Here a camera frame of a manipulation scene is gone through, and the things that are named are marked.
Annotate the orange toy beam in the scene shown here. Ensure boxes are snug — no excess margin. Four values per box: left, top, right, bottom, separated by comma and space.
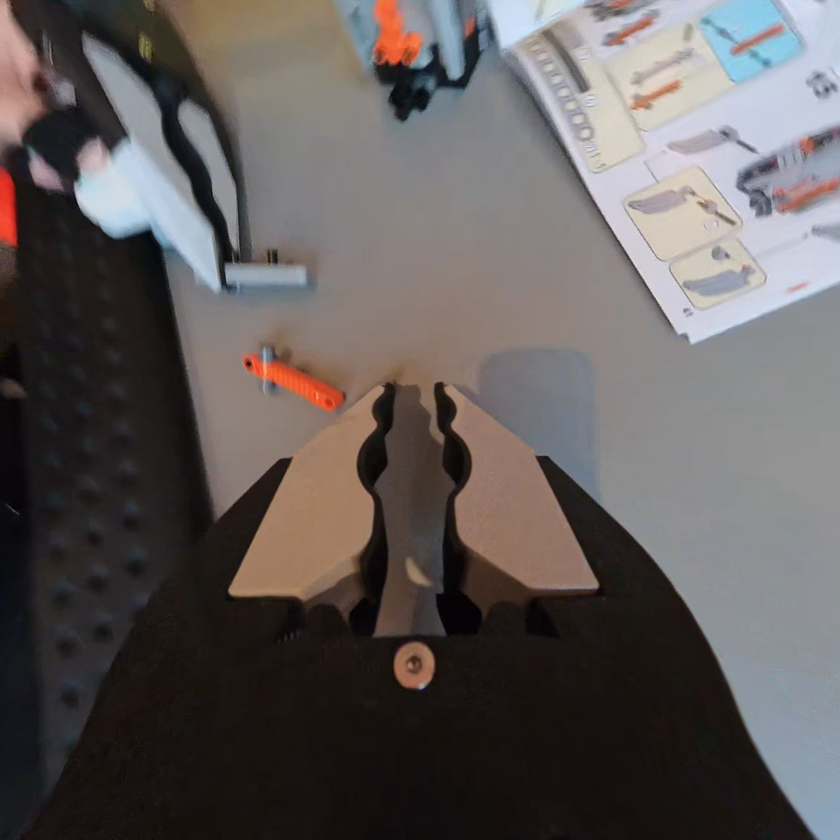
241, 351, 347, 414

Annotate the black perforated board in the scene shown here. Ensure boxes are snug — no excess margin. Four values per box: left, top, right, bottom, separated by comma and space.
0, 177, 217, 840

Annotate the orange traffic cone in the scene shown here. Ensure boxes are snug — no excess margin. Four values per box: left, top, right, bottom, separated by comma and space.
0, 166, 18, 248

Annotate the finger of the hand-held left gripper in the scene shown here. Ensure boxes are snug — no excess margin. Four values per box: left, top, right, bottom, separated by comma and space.
82, 31, 237, 294
177, 97, 252, 263

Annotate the grey desk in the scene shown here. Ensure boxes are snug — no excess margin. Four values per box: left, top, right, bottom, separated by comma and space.
157, 0, 840, 840

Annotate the grey toy robot model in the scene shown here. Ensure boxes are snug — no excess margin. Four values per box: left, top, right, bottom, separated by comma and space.
335, 0, 494, 123

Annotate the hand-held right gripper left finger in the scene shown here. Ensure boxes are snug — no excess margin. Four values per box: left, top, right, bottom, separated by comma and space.
227, 382, 396, 621

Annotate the grey toy beam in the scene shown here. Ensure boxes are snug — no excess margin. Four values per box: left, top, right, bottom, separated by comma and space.
223, 248, 311, 294

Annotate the person's left hand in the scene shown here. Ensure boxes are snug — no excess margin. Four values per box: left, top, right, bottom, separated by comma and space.
0, 0, 111, 194

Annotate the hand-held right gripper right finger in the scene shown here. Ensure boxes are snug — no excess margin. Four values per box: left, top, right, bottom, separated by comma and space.
433, 382, 601, 618

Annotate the instruction booklet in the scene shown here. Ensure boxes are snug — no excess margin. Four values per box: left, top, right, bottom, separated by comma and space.
489, 0, 840, 347

